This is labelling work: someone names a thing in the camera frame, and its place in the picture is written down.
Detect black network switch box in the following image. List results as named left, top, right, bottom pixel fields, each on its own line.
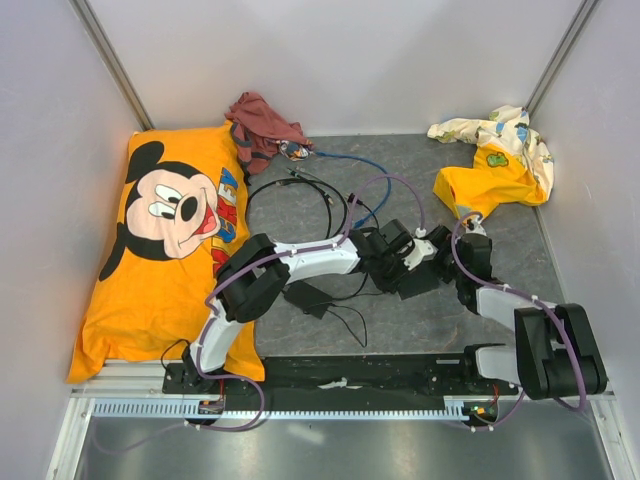
left=397, top=262, right=440, bottom=300

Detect black power cord with plug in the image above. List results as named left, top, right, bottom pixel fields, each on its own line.
left=279, top=192, right=386, bottom=349

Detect blue ethernet cable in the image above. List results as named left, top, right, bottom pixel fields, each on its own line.
left=309, top=147, right=394, bottom=226

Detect black power adapter brick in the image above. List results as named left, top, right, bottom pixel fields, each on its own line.
left=283, top=281, right=333, bottom=319

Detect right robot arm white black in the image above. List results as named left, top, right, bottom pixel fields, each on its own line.
left=427, top=226, right=608, bottom=400

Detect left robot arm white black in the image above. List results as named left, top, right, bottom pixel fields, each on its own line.
left=182, top=220, right=435, bottom=393

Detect yellow patterned children's garment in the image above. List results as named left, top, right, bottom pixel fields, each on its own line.
left=427, top=105, right=554, bottom=219

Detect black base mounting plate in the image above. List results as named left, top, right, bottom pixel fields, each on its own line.
left=162, top=353, right=518, bottom=408

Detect maroon crumpled garment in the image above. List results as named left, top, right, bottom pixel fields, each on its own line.
left=225, top=92, right=313, bottom=176

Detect orange Mickey Mouse pillow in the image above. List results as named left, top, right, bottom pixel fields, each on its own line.
left=67, top=121, right=250, bottom=384

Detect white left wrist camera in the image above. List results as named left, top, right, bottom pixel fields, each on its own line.
left=400, top=227, right=438, bottom=271

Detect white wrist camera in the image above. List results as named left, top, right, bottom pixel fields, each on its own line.
left=462, top=214, right=487, bottom=236
left=400, top=227, right=438, bottom=271

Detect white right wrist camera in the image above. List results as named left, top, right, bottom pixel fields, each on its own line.
left=462, top=214, right=487, bottom=236

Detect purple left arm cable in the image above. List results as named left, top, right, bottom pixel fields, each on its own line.
left=193, top=172, right=427, bottom=376

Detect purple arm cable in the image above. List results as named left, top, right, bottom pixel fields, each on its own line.
left=449, top=211, right=588, bottom=412
left=193, top=172, right=427, bottom=376

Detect black looped cable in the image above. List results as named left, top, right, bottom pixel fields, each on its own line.
left=245, top=176, right=351, bottom=241

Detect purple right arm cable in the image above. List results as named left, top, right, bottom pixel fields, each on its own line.
left=449, top=211, right=588, bottom=412

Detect right aluminium corner post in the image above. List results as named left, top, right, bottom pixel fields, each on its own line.
left=525, top=0, right=601, bottom=118

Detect aluminium corner post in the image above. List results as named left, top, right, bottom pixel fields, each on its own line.
left=69, top=0, right=155, bottom=130
left=525, top=0, right=601, bottom=118

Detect slotted aluminium cable duct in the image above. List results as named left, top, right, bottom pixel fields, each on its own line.
left=92, top=398, right=472, bottom=422

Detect left aluminium corner post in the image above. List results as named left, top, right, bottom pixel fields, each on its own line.
left=69, top=0, right=155, bottom=130

